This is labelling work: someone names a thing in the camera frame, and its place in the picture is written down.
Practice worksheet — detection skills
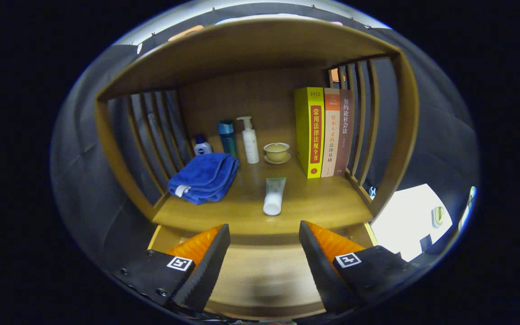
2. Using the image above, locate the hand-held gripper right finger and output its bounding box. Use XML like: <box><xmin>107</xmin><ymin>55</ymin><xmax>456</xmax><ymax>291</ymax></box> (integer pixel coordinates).
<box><xmin>299</xmin><ymin>220</ymin><xmax>416</xmax><ymax>315</ymax></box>

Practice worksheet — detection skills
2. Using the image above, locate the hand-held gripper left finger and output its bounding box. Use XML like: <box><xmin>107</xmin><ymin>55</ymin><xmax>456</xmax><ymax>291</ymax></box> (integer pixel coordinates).
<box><xmin>113</xmin><ymin>223</ymin><xmax>231</xmax><ymax>314</ymax></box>

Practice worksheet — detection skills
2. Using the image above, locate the white squeeze tube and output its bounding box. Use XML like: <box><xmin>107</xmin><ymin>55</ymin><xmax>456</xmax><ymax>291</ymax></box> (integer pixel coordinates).
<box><xmin>263</xmin><ymin>177</ymin><xmax>287</xmax><ymax>216</ymax></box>

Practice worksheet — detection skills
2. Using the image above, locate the wooden countertop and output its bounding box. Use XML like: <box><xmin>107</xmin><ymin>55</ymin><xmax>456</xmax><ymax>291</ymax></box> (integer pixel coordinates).
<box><xmin>152</xmin><ymin>153</ymin><xmax>373</xmax><ymax>236</ymax></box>

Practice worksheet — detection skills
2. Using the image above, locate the wooden cabinet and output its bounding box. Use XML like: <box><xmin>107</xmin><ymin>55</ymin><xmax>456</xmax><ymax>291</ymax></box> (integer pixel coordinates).
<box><xmin>94</xmin><ymin>18</ymin><xmax>421</xmax><ymax>236</ymax></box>

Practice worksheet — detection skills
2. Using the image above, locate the folded blue towel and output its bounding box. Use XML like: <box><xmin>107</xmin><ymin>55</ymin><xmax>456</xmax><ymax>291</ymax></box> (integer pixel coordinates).
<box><xmin>168</xmin><ymin>153</ymin><xmax>240</xmax><ymax>205</ymax></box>

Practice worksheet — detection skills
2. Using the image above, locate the white side table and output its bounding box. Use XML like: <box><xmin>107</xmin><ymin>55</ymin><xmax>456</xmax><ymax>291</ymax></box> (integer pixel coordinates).
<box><xmin>371</xmin><ymin>183</ymin><xmax>454</xmax><ymax>262</ymax></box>

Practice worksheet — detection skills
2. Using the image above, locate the small white blue-capped bottle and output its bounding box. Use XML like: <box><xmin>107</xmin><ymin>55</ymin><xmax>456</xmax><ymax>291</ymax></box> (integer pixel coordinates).
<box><xmin>193</xmin><ymin>134</ymin><xmax>213</xmax><ymax>156</ymax></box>

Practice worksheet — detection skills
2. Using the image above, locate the beige tea cup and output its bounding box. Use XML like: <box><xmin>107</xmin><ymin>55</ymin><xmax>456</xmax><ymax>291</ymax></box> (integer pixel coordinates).
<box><xmin>264</xmin><ymin>142</ymin><xmax>290</xmax><ymax>162</ymax></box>

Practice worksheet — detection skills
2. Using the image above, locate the white pump bottle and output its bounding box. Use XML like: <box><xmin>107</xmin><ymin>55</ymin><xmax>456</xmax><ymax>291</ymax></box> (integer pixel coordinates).
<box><xmin>236</xmin><ymin>116</ymin><xmax>260</xmax><ymax>164</ymax></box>

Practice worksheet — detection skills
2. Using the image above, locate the teal bottle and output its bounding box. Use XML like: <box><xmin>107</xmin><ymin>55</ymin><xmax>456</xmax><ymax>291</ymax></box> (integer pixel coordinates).
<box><xmin>217</xmin><ymin>120</ymin><xmax>238</xmax><ymax>158</ymax></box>

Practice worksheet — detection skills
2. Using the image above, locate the orange and white book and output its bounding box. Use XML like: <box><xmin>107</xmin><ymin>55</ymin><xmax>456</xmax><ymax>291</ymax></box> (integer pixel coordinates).
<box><xmin>321</xmin><ymin>88</ymin><xmax>341</xmax><ymax>178</ymax></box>

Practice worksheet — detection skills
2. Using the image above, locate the thick yellow book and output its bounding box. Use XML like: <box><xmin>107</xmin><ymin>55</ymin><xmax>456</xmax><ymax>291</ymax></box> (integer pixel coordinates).
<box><xmin>294</xmin><ymin>87</ymin><xmax>325</xmax><ymax>179</ymax></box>

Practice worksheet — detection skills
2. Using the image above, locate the brown book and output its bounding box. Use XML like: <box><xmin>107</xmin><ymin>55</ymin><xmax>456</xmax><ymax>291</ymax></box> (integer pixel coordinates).
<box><xmin>334</xmin><ymin>89</ymin><xmax>355</xmax><ymax>176</ymax></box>

